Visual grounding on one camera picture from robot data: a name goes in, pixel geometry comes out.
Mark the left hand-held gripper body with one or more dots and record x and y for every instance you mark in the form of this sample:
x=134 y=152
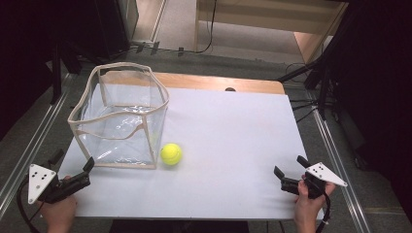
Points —
x=38 y=181

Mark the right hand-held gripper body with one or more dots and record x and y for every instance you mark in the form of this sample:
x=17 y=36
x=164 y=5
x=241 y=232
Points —
x=324 y=174

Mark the clear plastic box beige trim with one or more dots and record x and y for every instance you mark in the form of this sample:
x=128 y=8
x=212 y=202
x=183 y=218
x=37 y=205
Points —
x=97 y=121

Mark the yellow tennis ball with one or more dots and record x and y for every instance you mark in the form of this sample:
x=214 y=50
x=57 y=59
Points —
x=171 y=154

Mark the person's left hand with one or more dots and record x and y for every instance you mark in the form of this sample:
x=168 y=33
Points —
x=60 y=212

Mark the person's right hand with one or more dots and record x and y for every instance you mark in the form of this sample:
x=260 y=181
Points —
x=306 y=208

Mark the white table mat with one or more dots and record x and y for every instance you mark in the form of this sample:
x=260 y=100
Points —
x=233 y=155

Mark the black tripod stand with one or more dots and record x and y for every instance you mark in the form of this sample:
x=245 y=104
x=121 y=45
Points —
x=320 y=84

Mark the black metal stand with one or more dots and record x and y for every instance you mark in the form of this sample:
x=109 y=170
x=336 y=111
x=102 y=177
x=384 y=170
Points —
x=56 y=77

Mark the small dark round knob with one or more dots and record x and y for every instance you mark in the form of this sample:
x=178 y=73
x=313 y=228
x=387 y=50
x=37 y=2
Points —
x=230 y=89

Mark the black curtain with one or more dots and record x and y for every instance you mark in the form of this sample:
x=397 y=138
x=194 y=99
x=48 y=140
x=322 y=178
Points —
x=379 y=81
x=26 y=48

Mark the person's dark clothing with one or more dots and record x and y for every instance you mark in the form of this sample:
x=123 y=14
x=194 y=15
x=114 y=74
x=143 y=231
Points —
x=178 y=227

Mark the dark cabinet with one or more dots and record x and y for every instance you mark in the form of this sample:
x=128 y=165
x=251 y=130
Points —
x=110 y=26

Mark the light wooden shelf unit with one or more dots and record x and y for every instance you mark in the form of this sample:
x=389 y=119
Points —
x=275 y=14

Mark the metal floor rail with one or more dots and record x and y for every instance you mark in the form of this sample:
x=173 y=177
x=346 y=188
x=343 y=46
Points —
x=29 y=149
x=343 y=174

